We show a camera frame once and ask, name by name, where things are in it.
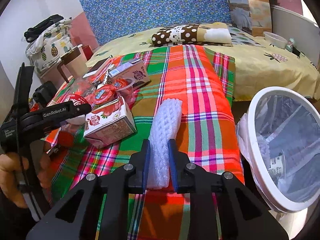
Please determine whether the red cola plastic bottle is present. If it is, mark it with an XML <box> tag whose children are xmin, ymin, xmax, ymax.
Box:
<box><xmin>48</xmin><ymin>78</ymin><xmax>95</xmax><ymax>125</ymax></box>

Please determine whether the clear cup red lid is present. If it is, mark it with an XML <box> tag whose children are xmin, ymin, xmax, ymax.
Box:
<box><xmin>91</xmin><ymin>78</ymin><xmax>135</xmax><ymax>105</ymax></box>

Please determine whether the red juice carton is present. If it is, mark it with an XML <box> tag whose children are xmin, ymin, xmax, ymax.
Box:
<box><xmin>84</xmin><ymin>96</ymin><xmax>136</xmax><ymax>148</ymax></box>

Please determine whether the white foam fruit net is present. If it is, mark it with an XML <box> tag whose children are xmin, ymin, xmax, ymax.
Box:
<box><xmin>147</xmin><ymin>99</ymin><xmax>182</xmax><ymax>189</ymax></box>

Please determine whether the white-rimmed trash bin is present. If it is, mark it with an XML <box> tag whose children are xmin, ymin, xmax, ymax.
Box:
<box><xmin>235</xmin><ymin>86</ymin><xmax>320</xmax><ymax>214</ymax></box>

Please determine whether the person's left hand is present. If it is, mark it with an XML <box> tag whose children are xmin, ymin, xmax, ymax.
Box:
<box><xmin>0</xmin><ymin>141</ymin><xmax>52</xmax><ymax>209</ymax></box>

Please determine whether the pink storage box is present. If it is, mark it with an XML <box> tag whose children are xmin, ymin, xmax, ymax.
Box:
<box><xmin>40</xmin><ymin>63</ymin><xmax>72</xmax><ymax>89</ymax></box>

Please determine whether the brown pink lidded mug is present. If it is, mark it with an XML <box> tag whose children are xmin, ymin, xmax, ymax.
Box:
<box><xmin>57</xmin><ymin>44</ymin><xmax>88</xmax><ymax>83</ymax></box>

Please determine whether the white smartphone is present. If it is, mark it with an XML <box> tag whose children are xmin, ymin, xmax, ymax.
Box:
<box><xmin>83</xmin><ymin>59</ymin><xmax>110</xmax><ymax>79</ymax></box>

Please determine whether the pineapple print bedding pile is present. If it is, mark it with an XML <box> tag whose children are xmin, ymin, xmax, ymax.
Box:
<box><xmin>25</xmin><ymin>18</ymin><xmax>73</xmax><ymax>74</ymax></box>

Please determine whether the black clothing on pile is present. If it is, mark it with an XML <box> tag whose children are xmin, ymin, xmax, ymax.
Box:
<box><xmin>24</xmin><ymin>14</ymin><xmax>63</xmax><ymax>43</ymax></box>

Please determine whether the purple milk carton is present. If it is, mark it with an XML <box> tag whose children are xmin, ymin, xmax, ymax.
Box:
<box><xmin>108</xmin><ymin>59</ymin><xmax>150</xmax><ymax>90</ymax></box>

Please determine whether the blue floral headboard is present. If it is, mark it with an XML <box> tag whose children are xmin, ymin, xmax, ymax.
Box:
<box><xmin>79</xmin><ymin>0</ymin><xmax>231</xmax><ymax>45</ymax></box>

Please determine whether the colourful plaid tablecloth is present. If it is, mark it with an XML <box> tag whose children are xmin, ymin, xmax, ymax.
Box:
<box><xmin>44</xmin><ymin>44</ymin><xmax>245</xmax><ymax>240</ymax></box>

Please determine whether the yellow pineapple bedsheet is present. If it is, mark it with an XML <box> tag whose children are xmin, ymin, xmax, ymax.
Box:
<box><xmin>87</xmin><ymin>27</ymin><xmax>319</xmax><ymax>101</ymax></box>

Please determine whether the small green bottle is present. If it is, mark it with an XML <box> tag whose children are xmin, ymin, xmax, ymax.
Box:
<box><xmin>285</xmin><ymin>38</ymin><xmax>295</xmax><ymax>52</ymax></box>

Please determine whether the clear plastic bowl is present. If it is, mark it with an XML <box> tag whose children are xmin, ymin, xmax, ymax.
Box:
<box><xmin>263</xmin><ymin>31</ymin><xmax>288</xmax><ymax>49</ymax></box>

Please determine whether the brown polka dot pillow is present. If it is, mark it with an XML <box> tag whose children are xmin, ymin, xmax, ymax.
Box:
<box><xmin>151</xmin><ymin>22</ymin><xmax>232</xmax><ymax>47</ymax></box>

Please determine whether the bedding package box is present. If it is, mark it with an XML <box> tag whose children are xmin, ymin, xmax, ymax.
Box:
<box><xmin>227</xmin><ymin>0</ymin><xmax>277</xmax><ymax>36</ymax></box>

